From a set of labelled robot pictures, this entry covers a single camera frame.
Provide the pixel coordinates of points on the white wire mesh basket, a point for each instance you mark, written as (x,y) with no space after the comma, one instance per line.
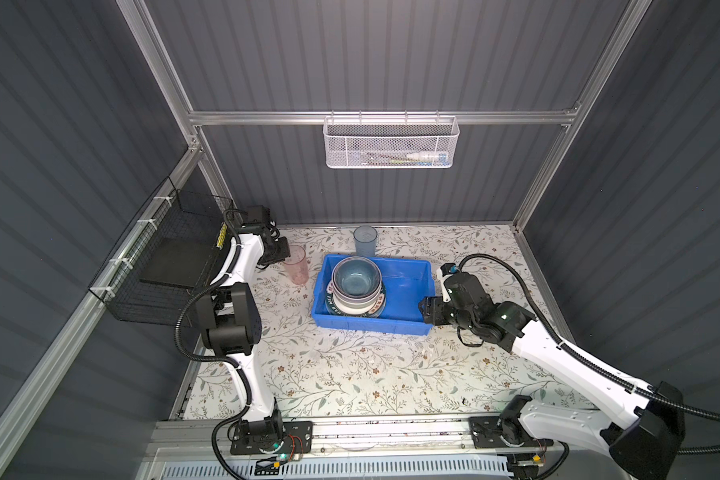
(382,141)

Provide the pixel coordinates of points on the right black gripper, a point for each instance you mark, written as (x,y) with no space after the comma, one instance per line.
(431,304)

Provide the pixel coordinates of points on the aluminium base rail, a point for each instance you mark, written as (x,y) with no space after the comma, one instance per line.
(430,446)

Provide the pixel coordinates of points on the blue plastic cup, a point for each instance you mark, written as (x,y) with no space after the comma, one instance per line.
(365,240)

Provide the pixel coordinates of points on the yellow tag on basket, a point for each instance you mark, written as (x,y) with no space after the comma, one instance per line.
(220,241)

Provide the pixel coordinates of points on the pink plastic cup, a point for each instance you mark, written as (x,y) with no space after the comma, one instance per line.
(296,265)

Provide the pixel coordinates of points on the white tube in basket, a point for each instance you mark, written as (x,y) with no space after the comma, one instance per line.
(429,157)

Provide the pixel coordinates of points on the pink ceramic bowl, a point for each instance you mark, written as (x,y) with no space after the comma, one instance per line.
(360,298)

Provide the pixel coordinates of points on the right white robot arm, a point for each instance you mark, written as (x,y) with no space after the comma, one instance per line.
(642,437)

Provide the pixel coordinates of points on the black pad in basket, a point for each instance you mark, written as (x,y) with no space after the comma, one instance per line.
(177,263)

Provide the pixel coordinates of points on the black wire basket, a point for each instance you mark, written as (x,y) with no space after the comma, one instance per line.
(189,213)

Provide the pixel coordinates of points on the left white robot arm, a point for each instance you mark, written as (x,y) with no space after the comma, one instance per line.
(227,315)

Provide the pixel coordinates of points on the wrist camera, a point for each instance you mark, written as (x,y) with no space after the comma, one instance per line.
(256,216)
(462,290)

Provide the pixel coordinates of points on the blue plastic bin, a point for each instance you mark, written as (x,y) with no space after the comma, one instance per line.
(404,283)

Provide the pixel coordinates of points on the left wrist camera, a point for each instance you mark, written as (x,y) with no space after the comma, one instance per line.
(256,216)

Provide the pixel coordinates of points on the green rimmed white plate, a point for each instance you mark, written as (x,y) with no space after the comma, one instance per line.
(334,312)

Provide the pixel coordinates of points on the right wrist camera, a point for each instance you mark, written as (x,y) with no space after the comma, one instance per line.
(462,290)

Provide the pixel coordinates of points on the light green bowl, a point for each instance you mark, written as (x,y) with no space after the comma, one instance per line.
(370,307)

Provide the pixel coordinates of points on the dark blue ceramic bowl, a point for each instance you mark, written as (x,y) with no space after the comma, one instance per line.
(356,274)

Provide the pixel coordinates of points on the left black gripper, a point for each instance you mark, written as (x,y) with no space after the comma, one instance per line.
(281,252)

